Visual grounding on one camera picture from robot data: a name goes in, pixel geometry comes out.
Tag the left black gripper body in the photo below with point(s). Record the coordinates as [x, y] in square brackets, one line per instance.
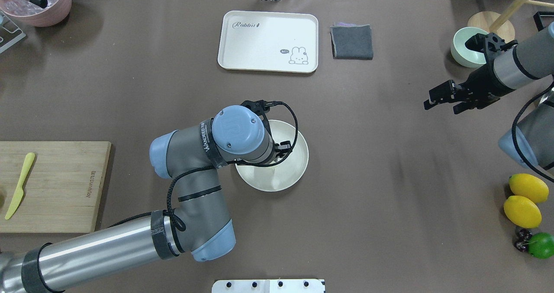
[283, 146]

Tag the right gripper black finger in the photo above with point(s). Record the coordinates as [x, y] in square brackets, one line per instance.
[446, 92]

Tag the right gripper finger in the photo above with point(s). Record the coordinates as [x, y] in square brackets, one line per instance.
[463, 106]

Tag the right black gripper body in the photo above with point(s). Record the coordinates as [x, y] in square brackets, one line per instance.
[481, 82]

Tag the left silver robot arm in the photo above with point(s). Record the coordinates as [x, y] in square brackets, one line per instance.
[196, 218]

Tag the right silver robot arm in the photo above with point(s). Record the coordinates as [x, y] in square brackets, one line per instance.
[510, 66]

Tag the black tray with glasses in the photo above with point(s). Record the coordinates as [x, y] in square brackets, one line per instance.
[543, 19]

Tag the cream rectangular tray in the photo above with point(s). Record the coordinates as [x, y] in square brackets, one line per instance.
[269, 41]

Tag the white round plate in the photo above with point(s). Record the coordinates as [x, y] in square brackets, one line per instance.
[284, 175]

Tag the mint green bowl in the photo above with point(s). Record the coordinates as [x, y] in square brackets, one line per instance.
[461, 54]

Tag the wooden cup tree stand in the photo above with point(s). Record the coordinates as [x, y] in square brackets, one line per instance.
[499, 23]

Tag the yellow lemon far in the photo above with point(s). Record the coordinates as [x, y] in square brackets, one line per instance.
[529, 186]

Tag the yellow lemon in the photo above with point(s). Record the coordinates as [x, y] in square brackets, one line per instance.
[522, 212]
[529, 186]

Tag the dark grey folded cloth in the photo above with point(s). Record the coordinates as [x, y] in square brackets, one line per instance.
[352, 42]

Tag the yellow lemon near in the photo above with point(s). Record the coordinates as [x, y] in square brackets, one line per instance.
[522, 212]

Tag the dark cherries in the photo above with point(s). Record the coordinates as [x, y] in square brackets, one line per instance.
[522, 239]

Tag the green lime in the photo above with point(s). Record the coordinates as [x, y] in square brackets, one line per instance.
[541, 245]

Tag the wooden cutting board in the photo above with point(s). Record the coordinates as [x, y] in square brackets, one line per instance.
[63, 189]

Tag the yellow plastic knife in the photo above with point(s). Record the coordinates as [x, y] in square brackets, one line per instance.
[19, 190]

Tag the pink bowl with ice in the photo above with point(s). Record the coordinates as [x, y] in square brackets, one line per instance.
[29, 13]

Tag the white cup rack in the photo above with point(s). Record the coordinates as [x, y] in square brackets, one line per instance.
[10, 33]

